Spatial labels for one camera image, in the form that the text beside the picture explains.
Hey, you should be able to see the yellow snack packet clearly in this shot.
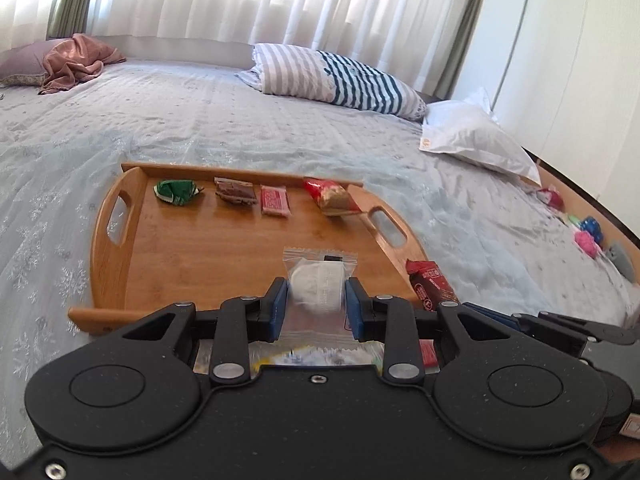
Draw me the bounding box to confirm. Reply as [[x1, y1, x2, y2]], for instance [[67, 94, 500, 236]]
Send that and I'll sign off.
[[250, 345, 386, 368]]

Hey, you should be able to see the striped pillow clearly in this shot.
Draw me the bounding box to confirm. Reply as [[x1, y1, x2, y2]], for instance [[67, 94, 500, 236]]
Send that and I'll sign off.
[[235, 42, 428, 122]]

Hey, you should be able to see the green snack packet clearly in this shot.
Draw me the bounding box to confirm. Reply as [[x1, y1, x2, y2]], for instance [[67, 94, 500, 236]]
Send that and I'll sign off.
[[152, 179, 206, 208]]

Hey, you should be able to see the green curtain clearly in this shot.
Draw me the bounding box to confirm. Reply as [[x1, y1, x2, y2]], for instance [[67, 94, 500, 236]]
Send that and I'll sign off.
[[447, 0, 493, 102], [47, 0, 101, 41]]

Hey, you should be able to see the white cake clear packet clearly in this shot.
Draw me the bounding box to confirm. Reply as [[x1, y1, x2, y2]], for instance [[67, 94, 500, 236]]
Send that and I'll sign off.
[[282, 246, 361, 356]]

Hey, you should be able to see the brown cake packet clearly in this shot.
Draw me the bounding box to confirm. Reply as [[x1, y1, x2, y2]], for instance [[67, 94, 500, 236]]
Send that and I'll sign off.
[[214, 176, 258, 207]]

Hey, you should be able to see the pink crumpled cloth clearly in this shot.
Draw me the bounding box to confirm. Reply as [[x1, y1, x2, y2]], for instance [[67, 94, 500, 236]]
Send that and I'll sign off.
[[37, 33, 127, 96]]

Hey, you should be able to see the white pillow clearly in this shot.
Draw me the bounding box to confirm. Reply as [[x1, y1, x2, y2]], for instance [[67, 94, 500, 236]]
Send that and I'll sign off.
[[419, 87, 543, 187]]

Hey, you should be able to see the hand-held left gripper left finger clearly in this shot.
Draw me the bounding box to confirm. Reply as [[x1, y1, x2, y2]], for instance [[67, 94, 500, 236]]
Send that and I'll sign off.
[[122, 276, 291, 387]]

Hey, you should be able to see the white sheer curtain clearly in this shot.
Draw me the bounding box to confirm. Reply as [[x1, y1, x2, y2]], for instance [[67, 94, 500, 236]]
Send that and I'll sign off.
[[0, 0, 76, 53], [85, 0, 481, 101]]

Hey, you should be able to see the grey toy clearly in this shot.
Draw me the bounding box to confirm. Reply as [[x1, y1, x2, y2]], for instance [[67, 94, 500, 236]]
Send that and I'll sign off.
[[607, 241, 636, 281]]

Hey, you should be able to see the red nut snack packet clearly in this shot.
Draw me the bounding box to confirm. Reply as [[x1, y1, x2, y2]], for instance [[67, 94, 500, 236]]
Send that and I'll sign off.
[[303, 178, 363, 217]]

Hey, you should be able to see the dark red snack packet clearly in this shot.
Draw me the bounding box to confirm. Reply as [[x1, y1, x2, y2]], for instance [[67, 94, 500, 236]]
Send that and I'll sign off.
[[405, 259, 460, 312]]

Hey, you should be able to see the wooden tray with handles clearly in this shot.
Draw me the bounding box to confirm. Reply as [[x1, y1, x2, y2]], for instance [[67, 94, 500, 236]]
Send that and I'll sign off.
[[67, 161, 431, 336]]

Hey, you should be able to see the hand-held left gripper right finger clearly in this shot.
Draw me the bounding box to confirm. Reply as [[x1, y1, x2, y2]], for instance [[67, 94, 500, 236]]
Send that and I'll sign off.
[[345, 276, 513, 387]]

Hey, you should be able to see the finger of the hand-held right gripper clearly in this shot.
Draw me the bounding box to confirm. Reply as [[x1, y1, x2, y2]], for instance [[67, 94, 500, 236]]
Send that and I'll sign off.
[[462, 302, 587, 357], [537, 311, 640, 345]]

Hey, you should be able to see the purple pillow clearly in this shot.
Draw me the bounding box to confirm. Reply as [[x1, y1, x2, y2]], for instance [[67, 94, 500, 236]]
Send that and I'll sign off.
[[0, 37, 71, 87]]

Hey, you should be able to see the red and pink toy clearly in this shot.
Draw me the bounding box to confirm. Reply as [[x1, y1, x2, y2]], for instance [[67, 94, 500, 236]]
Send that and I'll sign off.
[[537, 186, 566, 211]]

